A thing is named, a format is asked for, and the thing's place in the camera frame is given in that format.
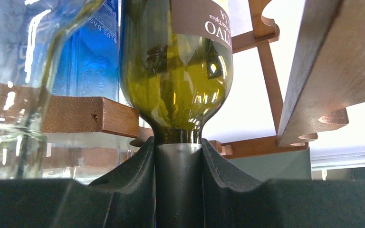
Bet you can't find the blue glass bottle silver cap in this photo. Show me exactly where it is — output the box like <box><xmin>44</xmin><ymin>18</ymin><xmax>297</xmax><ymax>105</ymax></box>
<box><xmin>52</xmin><ymin>0</ymin><xmax>119</xmax><ymax>102</ymax></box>

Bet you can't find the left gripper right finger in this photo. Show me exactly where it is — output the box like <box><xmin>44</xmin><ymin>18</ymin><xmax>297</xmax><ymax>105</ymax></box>
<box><xmin>202</xmin><ymin>139</ymin><xmax>365</xmax><ymax>228</ymax></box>

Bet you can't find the dark green wine bottle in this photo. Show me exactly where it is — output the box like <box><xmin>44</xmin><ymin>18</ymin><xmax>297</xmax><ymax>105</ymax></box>
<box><xmin>120</xmin><ymin>0</ymin><xmax>233</xmax><ymax>228</ymax></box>

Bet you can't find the wooden wine rack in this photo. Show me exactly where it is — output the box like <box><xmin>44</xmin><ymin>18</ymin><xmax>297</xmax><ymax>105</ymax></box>
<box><xmin>0</xmin><ymin>0</ymin><xmax>365</xmax><ymax>160</ymax></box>

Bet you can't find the clear glass flask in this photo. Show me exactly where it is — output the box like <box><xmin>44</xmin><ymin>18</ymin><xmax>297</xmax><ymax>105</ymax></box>
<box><xmin>0</xmin><ymin>0</ymin><xmax>103</xmax><ymax>180</ymax></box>

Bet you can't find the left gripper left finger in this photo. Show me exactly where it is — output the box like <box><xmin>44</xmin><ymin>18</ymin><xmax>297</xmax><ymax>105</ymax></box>
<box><xmin>0</xmin><ymin>137</ymin><xmax>155</xmax><ymax>228</ymax></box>

